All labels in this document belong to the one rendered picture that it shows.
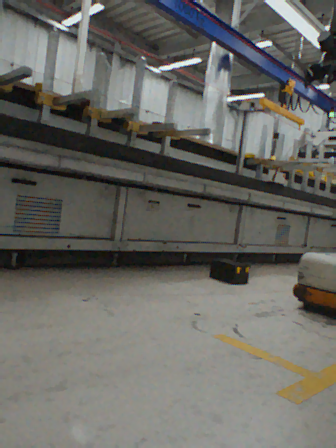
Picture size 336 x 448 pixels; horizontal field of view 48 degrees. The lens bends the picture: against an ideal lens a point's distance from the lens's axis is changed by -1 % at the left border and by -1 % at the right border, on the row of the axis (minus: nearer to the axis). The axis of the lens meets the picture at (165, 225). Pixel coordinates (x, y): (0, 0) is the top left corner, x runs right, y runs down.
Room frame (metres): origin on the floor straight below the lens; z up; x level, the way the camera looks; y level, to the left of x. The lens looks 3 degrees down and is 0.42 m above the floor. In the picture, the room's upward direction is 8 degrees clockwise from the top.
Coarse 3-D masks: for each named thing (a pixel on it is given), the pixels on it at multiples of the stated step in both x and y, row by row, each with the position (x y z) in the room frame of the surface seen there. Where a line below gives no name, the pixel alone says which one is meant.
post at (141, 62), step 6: (138, 60) 2.05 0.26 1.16; (144, 60) 2.05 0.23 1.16; (138, 66) 2.04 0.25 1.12; (144, 66) 2.05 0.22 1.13; (138, 72) 2.04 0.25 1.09; (144, 72) 2.05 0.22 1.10; (138, 78) 2.03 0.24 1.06; (138, 84) 2.03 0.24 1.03; (138, 90) 2.04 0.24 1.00; (138, 96) 2.04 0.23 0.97; (132, 102) 2.05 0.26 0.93; (138, 102) 2.05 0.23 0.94; (132, 120) 2.04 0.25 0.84; (138, 120) 2.05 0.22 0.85; (132, 132) 2.04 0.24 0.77; (132, 138) 2.04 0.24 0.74
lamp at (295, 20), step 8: (272, 0) 3.39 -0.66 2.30; (280, 0) 3.39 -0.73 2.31; (280, 8) 3.50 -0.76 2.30; (288, 8) 3.49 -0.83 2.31; (288, 16) 3.61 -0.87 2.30; (296, 16) 3.60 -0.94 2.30; (296, 24) 3.74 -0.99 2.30; (304, 24) 3.72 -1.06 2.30; (304, 32) 3.87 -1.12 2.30; (312, 32) 3.85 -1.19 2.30; (312, 40) 4.01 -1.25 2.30
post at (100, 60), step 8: (96, 56) 1.88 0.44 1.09; (104, 56) 1.88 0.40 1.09; (96, 64) 1.87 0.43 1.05; (104, 64) 1.88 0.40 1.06; (96, 72) 1.86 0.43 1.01; (96, 80) 1.86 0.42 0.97; (96, 88) 1.86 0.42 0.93; (96, 96) 1.87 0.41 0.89; (96, 104) 1.87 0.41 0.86; (88, 120) 1.88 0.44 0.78; (96, 120) 1.88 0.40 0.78; (88, 128) 1.87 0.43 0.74; (96, 128) 1.88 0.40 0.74
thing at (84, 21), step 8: (88, 0) 2.85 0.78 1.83; (288, 0) 3.63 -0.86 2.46; (296, 0) 3.60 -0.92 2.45; (88, 8) 2.86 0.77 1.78; (296, 8) 3.74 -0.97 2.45; (304, 8) 3.71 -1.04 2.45; (88, 16) 2.86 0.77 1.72; (312, 16) 3.83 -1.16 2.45; (80, 24) 2.86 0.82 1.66; (88, 24) 2.87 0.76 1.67; (320, 24) 3.96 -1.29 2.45; (80, 32) 2.85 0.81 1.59; (80, 40) 2.84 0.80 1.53; (80, 48) 2.84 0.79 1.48; (80, 56) 2.85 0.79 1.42; (80, 64) 2.85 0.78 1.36; (80, 72) 2.86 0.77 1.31; (72, 80) 2.87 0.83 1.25; (80, 80) 2.86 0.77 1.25; (72, 88) 2.86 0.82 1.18
